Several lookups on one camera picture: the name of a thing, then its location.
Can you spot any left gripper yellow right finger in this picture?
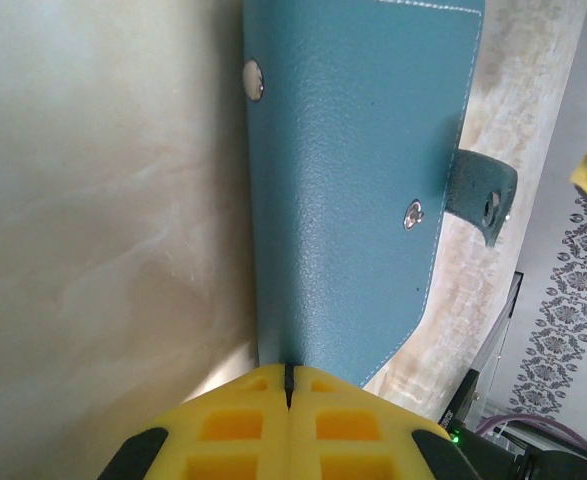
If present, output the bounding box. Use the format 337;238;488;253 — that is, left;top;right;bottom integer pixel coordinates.
288;366;462;480

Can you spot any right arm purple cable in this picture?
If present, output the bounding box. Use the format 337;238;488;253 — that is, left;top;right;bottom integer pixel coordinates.
475;412;587;466

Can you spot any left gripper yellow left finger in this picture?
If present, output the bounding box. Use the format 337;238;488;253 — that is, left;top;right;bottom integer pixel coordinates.
97;363;292;480

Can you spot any teal leather card holder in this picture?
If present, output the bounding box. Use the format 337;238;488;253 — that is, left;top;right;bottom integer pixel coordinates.
242;0;519;391

